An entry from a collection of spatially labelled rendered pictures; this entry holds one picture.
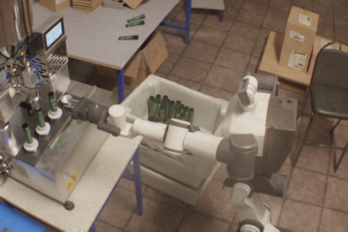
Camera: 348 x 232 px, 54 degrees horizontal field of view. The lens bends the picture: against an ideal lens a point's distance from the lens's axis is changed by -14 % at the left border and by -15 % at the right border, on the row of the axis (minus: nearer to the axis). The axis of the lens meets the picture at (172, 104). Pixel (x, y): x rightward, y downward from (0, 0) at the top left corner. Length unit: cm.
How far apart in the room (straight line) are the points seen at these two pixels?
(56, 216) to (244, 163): 94
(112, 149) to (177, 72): 183
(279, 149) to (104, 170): 89
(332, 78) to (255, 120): 159
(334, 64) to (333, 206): 111
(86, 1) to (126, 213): 173
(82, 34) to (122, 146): 117
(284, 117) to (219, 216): 134
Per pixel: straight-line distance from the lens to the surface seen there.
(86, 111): 163
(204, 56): 399
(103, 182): 192
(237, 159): 137
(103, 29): 299
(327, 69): 295
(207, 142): 143
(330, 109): 274
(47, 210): 187
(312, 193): 299
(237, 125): 146
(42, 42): 169
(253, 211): 196
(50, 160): 169
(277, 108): 155
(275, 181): 176
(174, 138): 147
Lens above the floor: 229
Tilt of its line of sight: 42 degrees down
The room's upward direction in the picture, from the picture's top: 3 degrees clockwise
